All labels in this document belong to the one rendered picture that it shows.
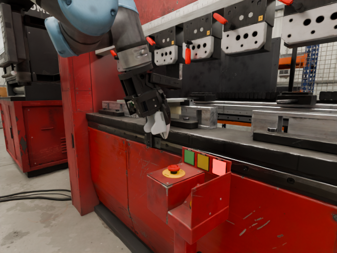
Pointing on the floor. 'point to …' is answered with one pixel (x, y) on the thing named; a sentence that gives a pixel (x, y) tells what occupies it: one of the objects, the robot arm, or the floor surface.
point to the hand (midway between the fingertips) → (165, 133)
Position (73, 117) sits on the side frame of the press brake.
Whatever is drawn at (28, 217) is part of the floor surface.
